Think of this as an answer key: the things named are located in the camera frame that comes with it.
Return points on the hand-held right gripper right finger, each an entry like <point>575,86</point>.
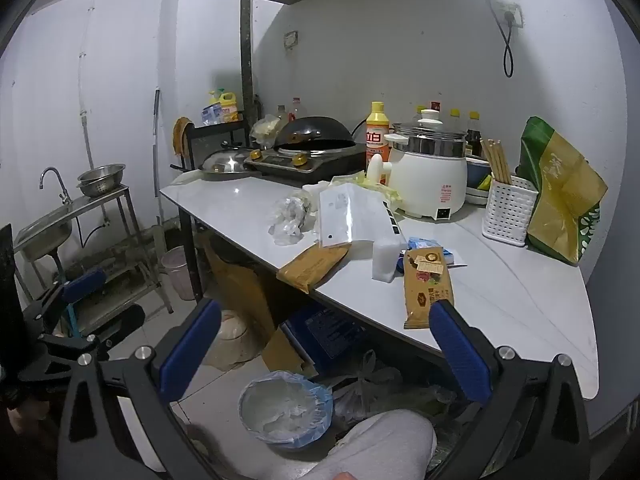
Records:
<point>460,355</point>

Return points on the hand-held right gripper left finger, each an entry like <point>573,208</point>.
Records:
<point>192,345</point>

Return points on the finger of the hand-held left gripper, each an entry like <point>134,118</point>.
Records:
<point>85,284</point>
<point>122,320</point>

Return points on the trash bin with blue liner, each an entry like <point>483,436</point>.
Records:
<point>280,410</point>

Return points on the blue tissue pack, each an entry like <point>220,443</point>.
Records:
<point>417,244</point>

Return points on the brown padded envelope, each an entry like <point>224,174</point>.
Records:
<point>310,267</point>

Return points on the steel sink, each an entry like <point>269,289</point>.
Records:
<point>42,232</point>

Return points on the pink waste basket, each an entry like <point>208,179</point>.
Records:
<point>177,275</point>

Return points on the brown snack packet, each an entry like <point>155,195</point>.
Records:
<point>425,290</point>

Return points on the large brown cardboard box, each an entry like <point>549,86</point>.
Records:
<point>240,285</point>

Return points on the black table leg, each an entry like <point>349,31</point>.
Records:
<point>192,260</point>

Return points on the steel faucet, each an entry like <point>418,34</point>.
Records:
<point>62,192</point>

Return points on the white plastic bag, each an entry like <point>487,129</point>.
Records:
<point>370,385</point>

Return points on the steel colander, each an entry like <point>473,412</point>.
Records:
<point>100,189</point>

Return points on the blue card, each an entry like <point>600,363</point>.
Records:
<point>401,263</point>

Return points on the steel bowl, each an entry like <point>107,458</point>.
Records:
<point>102,172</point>

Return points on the white rectangular box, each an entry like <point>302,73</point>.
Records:
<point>385,260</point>

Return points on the person's right leg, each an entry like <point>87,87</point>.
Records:
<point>370,445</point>

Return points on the blue cardboard box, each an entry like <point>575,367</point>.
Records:
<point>330,335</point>

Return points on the white perforated chopstick basket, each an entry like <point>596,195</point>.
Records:
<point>507,215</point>

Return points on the white plate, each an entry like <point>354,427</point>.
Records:
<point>475,197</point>

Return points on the crumpled clear plastic wrap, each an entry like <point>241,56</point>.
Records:
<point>290,220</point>

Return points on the yellow green sponge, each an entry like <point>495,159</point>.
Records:
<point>484,183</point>

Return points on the white electric cooker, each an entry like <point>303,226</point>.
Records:
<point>425,185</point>

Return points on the brown hanging mat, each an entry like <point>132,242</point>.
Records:
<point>179,135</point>

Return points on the white plastic package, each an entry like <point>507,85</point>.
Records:
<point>350,215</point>

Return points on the steel wok lid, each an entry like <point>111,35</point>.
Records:
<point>230,165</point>

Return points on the green and yellow bag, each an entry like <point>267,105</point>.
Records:
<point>560,200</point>

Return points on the pale yellow plastic bag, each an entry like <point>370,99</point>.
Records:
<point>370,185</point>

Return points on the bundle of wooden chopsticks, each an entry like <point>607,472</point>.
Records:
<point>497,160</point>

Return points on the black metal rack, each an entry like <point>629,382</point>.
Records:
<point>215,126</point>

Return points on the blue and white pack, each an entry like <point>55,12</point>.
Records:
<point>211,115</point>

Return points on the dark sauce bottle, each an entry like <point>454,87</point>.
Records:
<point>473,140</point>

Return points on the clear bag of food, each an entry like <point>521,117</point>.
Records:
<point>265,130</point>

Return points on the yellow detergent bottle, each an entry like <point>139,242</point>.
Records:
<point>377,140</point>

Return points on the bottle with yellow cap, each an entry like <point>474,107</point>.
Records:
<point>454,119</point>
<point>419,111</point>

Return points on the black wok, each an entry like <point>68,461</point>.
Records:
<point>310,132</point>

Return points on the small clear bottle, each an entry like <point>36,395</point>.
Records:
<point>282,115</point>

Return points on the clear bottle with red cap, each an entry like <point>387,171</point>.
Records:
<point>296,112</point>

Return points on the white wall pipe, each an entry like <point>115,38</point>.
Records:
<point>80,85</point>

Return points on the dark vertical post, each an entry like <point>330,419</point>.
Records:
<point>245,60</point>

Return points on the white wall switch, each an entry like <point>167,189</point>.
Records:
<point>291,41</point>

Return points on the white wall outlet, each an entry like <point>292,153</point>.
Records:
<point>515,15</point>

